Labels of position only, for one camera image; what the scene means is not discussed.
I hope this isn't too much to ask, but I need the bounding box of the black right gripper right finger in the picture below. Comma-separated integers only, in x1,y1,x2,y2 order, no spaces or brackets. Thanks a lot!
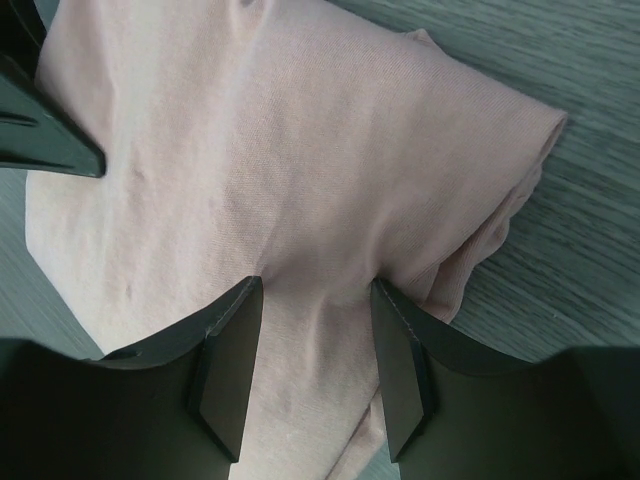
370,279,639,479

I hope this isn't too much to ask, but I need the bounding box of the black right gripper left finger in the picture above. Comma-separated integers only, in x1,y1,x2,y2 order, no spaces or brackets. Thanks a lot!
1,276,263,479

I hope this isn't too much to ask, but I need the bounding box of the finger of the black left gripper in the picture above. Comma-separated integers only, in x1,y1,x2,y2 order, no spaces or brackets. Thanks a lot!
1,1,106,178

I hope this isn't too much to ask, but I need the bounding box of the pink printed t shirt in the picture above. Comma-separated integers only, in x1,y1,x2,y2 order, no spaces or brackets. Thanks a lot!
25,1,567,479

